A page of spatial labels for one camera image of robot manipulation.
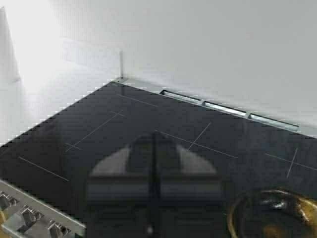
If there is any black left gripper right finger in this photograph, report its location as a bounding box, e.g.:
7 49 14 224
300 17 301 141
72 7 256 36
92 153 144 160
155 131 224 238

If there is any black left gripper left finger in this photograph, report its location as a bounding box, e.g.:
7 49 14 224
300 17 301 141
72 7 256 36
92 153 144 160
85 133 155 238

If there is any steel frying pan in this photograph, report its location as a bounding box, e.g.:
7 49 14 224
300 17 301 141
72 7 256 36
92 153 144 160
227 189 317 238

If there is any stainless steel induction stove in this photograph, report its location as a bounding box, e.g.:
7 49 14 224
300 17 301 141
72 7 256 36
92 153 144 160
0 82 317 238

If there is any right silver stove knob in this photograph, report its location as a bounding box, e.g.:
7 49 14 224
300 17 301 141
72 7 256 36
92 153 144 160
47 220 71 238

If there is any silver stove knob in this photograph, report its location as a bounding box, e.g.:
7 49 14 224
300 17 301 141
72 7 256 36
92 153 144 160
0 192 18 211
18 205 43 227
47 220 71 238

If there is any middle silver stove knob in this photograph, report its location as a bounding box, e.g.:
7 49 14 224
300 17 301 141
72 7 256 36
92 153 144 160
18 205 43 227

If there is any left silver stove knob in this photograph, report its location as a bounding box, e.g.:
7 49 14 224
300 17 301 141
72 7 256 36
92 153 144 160
0 192 18 211

